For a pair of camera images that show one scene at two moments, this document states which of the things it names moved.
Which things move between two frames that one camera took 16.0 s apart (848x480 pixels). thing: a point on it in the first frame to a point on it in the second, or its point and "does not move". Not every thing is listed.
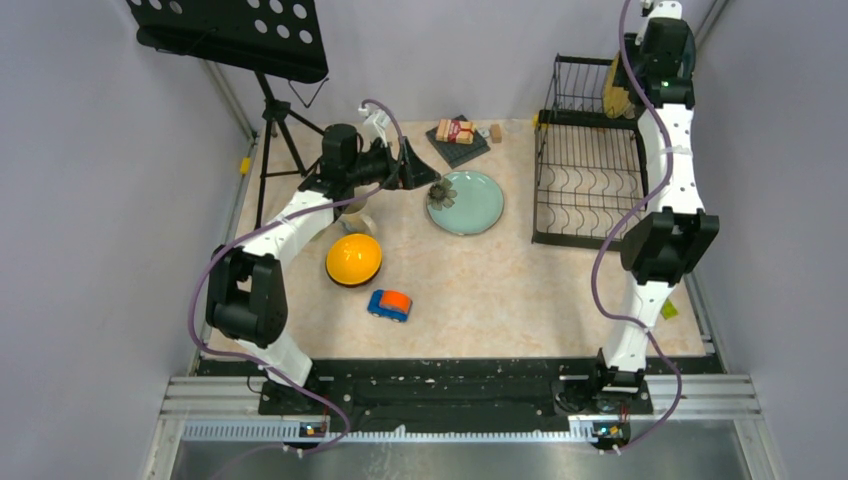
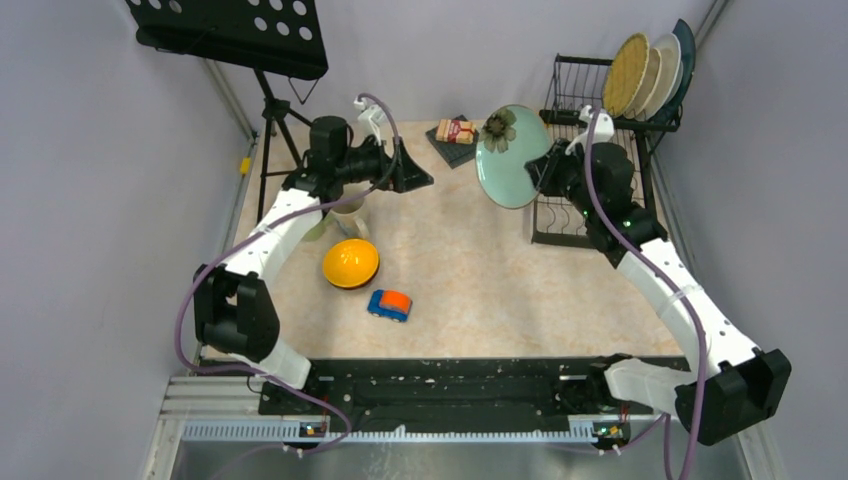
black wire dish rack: x=590 y=170 does not move
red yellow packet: x=455 y=131 does not move
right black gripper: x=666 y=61 to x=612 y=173
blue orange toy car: x=391 y=304 does not move
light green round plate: x=466 y=202 to x=511 y=136
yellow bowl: x=353 y=260 does not move
